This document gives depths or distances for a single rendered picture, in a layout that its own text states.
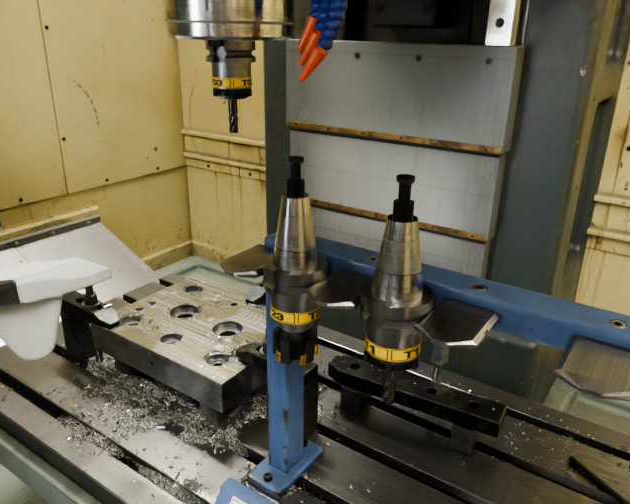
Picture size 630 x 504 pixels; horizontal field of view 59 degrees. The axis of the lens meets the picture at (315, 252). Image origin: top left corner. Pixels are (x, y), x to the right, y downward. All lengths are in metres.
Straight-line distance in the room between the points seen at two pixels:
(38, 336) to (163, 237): 1.73
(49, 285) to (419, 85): 0.84
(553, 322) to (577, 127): 0.61
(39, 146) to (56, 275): 1.42
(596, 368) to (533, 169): 0.67
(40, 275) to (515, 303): 0.36
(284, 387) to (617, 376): 0.38
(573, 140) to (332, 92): 0.46
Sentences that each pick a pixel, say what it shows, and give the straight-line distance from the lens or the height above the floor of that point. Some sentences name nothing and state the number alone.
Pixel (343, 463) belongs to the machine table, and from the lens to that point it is 0.80.
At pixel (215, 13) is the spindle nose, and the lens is 0.68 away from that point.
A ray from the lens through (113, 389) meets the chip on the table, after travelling 0.96.
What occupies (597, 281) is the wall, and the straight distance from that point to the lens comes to 1.50.
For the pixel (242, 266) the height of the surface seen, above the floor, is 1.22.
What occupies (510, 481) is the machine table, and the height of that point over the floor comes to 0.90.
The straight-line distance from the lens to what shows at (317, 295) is 0.50.
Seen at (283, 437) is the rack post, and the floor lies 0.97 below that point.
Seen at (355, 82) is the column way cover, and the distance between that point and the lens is 1.14.
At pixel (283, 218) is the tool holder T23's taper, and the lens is 0.52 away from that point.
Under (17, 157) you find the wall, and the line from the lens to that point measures 1.74.
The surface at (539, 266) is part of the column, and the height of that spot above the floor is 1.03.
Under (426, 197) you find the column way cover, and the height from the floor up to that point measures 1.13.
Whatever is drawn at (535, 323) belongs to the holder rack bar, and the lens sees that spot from 0.50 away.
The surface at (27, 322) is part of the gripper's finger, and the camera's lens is 0.38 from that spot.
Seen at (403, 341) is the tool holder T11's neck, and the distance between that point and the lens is 0.49.
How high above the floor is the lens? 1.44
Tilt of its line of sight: 22 degrees down
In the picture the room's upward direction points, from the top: 1 degrees clockwise
